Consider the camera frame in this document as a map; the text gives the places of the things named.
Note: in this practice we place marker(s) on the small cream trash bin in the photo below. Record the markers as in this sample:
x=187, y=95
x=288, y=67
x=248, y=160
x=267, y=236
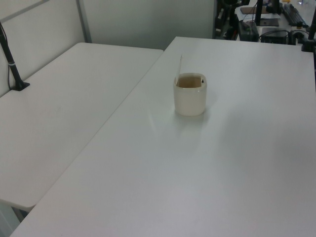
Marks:
x=189, y=100

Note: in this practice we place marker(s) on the black office chair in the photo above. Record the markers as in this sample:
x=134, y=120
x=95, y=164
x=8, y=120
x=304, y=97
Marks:
x=225, y=19

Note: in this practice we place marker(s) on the black electronics box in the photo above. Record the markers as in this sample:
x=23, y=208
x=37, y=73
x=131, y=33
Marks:
x=274, y=34

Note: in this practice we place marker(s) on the black monitor stand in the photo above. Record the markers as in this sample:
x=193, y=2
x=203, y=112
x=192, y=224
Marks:
x=259, y=11

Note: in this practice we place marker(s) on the black camera stand pole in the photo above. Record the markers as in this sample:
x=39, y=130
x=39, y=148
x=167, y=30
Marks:
x=11, y=63

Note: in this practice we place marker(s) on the black table clamp mount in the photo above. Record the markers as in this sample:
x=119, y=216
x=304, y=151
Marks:
x=308, y=37

